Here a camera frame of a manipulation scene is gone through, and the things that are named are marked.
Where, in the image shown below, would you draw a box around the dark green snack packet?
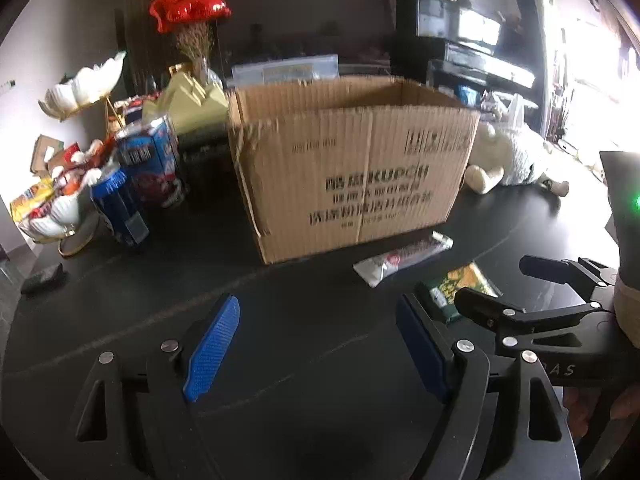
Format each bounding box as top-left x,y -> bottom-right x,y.
414,261 -> 502,325

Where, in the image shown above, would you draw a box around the grey beige snack packet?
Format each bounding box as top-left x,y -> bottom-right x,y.
352,231 -> 454,288

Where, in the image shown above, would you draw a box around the white plush sheep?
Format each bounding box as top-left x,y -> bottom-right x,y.
463,122 -> 570,197

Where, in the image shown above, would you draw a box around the black remote control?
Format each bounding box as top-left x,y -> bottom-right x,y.
21,263 -> 65,295

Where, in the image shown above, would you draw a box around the blue soda can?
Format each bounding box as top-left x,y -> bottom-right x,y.
90,164 -> 149,247

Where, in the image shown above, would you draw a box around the blue snack carton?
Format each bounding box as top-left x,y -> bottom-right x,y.
115,115 -> 184,208

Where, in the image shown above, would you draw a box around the brown cardboard box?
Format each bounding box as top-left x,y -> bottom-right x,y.
229,76 -> 480,264

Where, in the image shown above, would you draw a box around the yellow mountain-shaped ornament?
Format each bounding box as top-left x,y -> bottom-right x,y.
142,72 -> 229,136

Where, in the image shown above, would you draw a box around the small cardboard box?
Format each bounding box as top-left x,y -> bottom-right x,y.
29,136 -> 64,176

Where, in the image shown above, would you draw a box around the black piano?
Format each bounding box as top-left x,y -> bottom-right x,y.
390,0 -> 546,110

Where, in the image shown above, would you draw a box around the two-tier white shell tray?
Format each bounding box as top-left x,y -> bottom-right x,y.
9,51 -> 127,258

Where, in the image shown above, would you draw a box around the dried flower bouquet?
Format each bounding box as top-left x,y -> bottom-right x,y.
175,22 -> 215,87

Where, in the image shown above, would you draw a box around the black television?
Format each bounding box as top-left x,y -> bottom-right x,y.
214,0 -> 396,76

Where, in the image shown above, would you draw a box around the red heart balloons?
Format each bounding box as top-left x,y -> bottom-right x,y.
149,0 -> 232,34

